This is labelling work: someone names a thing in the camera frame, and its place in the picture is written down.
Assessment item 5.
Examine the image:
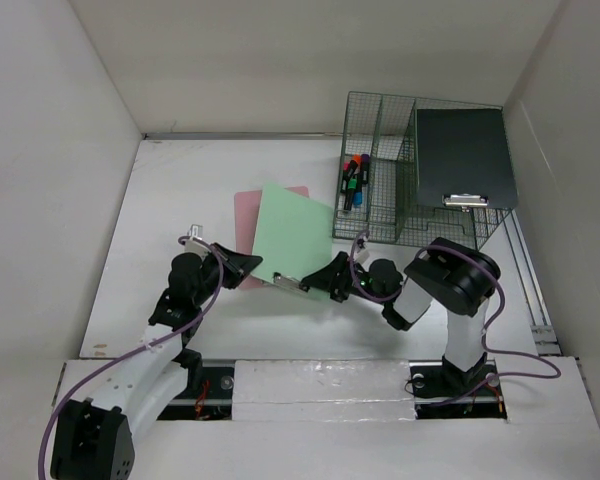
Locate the green capped black highlighter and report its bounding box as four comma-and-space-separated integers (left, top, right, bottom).
344, 178, 358, 211

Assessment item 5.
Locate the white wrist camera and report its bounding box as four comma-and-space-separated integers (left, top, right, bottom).
350, 240, 369, 265
178, 224, 209, 257

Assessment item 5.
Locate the black clipboard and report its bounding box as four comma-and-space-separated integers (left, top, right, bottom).
415, 108, 518, 209

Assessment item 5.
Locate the orange capped black highlighter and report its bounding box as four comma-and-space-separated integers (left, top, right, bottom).
343, 155, 361, 182

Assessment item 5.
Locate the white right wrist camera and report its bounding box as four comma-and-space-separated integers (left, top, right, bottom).
350, 240, 369, 265

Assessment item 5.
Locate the purple capped black highlighter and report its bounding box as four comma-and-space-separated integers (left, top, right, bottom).
360, 154, 371, 185

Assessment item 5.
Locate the green clipboard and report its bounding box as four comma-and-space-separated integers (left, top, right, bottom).
252, 184, 334, 301

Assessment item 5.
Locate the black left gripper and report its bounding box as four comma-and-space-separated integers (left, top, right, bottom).
192, 243, 261, 307

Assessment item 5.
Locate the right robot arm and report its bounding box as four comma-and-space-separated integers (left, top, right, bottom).
300, 237, 501, 399

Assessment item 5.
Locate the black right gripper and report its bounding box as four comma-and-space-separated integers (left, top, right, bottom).
302, 249, 387, 305

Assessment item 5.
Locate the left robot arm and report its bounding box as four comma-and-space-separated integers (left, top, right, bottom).
37, 237, 263, 479

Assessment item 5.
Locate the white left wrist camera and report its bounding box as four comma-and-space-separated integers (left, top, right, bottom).
178, 224, 209, 257

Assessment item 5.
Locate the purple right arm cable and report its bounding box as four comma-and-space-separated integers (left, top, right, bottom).
348, 229, 564, 409

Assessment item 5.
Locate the green wire mesh organizer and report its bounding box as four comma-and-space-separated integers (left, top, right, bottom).
332, 91, 510, 249

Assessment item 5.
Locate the pink capped black highlighter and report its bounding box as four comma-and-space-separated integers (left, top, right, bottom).
340, 160, 357, 194

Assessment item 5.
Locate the black mounting rail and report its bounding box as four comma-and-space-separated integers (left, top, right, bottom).
160, 360, 507, 423

